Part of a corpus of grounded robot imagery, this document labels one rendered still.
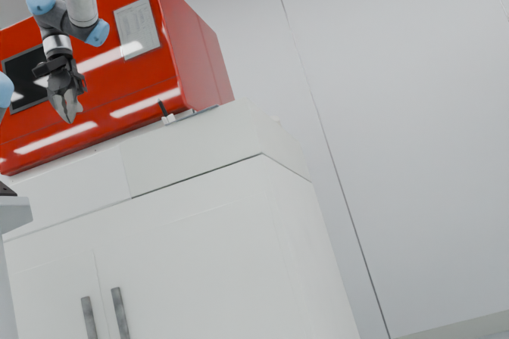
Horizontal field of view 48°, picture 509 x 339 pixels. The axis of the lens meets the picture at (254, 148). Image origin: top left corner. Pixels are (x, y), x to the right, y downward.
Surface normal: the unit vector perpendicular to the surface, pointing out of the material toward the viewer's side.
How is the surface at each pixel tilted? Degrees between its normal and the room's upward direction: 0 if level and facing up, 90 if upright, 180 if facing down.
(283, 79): 90
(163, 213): 90
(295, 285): 90
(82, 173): 90
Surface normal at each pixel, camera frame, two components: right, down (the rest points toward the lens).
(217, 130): -0.28, -0.17
